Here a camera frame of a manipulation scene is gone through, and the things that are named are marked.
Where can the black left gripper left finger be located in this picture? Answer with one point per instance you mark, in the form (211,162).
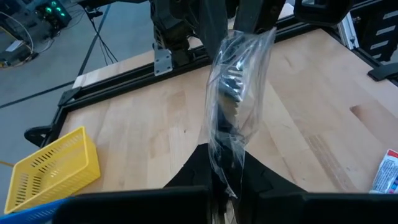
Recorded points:
(196,171)

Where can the blue plastic basket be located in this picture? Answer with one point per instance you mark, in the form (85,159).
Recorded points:
(25,214)

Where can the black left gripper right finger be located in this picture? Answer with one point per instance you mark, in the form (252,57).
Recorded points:
(264,179)

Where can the white travel toothpaste tube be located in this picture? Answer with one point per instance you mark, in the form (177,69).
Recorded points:
(385,174)

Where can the black comb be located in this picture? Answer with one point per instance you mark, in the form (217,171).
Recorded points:
(236,93)

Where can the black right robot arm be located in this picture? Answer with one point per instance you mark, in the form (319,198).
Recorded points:
(171,28)

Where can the black computer green lights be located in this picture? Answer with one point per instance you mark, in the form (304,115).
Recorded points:
(53,15)

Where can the black side rack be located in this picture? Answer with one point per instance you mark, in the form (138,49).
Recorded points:
(373,37)

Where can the yellow plastic basket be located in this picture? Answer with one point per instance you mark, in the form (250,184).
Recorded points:
(62,183)

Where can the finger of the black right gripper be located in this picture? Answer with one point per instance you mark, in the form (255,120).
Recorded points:
(258,15)
(214,25)

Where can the silver aluminium extrusion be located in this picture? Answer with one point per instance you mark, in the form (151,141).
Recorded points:
(346,31)

